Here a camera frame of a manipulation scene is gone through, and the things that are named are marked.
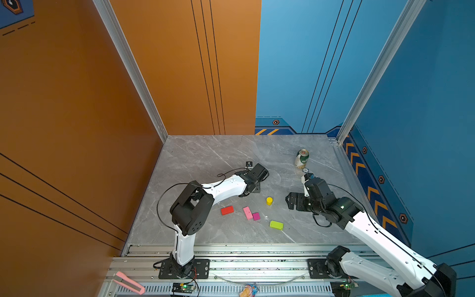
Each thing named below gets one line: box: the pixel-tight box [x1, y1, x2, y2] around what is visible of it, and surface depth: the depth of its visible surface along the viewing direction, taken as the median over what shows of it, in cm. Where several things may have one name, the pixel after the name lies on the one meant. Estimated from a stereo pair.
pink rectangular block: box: [243, 206, 253, 220], surface depth 89 cm
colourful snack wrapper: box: [239, 284, 258, 297], surface depth 68 cm
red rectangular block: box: [220, 205, 235, 216], surface depth 92 cm
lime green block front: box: [269, 220, 284, 231], surface depth 85 cm
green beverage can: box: [294, 148, 310, 169], surface depth 101 cm
